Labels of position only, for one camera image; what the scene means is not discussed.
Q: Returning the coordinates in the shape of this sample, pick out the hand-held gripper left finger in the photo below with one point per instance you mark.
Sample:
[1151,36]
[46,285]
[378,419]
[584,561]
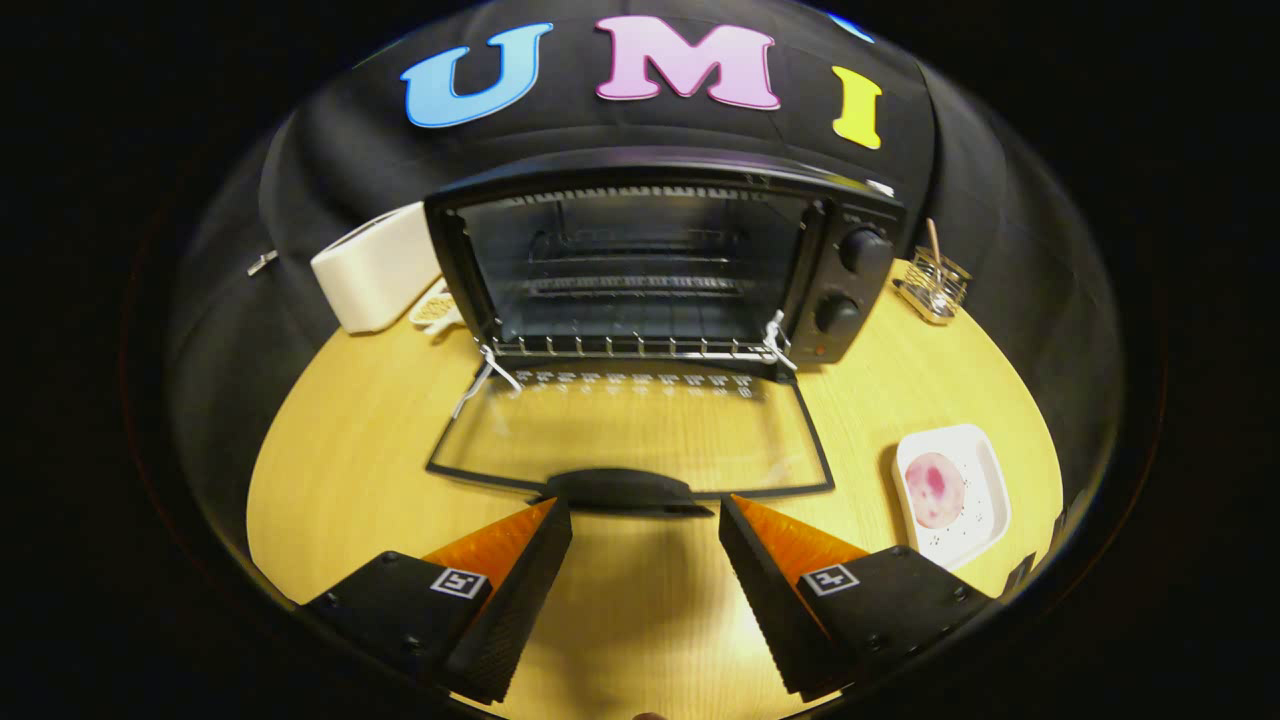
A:
[515,600]

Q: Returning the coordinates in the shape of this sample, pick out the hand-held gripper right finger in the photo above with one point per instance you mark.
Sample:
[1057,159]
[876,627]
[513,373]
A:
[770,600]

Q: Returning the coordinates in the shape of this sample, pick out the pink round ham slice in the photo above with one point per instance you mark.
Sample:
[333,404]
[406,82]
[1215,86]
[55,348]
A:
[935,490]

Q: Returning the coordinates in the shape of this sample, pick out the white square plate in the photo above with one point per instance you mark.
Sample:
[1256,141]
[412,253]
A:
[985,500]

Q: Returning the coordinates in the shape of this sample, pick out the black toaster oven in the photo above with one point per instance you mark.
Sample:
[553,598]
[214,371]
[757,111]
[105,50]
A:
[640,170]

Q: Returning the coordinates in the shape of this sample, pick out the white boxy toaster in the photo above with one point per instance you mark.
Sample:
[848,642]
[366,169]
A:
[375,265]

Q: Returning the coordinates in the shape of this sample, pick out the small white dish of seeds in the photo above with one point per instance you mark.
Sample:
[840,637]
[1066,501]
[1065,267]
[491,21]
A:
[435,308]

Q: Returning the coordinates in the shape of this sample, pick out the wooden stick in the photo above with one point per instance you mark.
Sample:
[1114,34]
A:
[933,238]

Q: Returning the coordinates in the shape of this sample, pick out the silver clip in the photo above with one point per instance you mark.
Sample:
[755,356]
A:
[262,263]

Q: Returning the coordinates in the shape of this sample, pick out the black backdrop cloth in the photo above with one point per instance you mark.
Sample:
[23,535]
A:
[330,160]

